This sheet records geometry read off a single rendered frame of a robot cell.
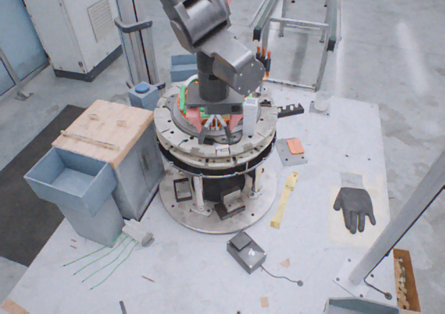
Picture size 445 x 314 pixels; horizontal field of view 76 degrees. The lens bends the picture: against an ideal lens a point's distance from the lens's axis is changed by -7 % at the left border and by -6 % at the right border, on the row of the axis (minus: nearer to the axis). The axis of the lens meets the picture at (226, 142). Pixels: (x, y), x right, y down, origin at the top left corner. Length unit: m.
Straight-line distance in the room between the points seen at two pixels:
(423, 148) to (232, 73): 2.32
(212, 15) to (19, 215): 1.96
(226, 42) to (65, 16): 2.51
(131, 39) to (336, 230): 0.90
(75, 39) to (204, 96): 2.51
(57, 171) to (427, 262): 1.86
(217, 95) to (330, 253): 0.59
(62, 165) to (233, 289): 0.55
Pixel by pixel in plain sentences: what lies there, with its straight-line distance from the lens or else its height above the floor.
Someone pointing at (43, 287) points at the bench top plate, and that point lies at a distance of 0.98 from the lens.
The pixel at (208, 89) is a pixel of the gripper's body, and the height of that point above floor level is 1.29.
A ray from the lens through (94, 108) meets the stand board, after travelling 0.92.
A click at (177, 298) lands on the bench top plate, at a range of 0.85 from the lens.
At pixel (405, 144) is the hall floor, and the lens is 2.62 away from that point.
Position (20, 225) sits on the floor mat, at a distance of 2.19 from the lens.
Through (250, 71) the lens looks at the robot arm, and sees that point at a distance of 0.45.
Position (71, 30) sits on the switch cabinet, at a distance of 2.95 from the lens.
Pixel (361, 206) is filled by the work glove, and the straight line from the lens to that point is 1.03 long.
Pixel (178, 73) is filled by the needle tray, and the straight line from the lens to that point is 1.02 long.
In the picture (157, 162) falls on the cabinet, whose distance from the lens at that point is 0.98.
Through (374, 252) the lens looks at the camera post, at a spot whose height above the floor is 0.96.
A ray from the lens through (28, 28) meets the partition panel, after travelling 3.31.
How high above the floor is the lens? 1.59
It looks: 45 degrees down
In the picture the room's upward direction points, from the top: straight up
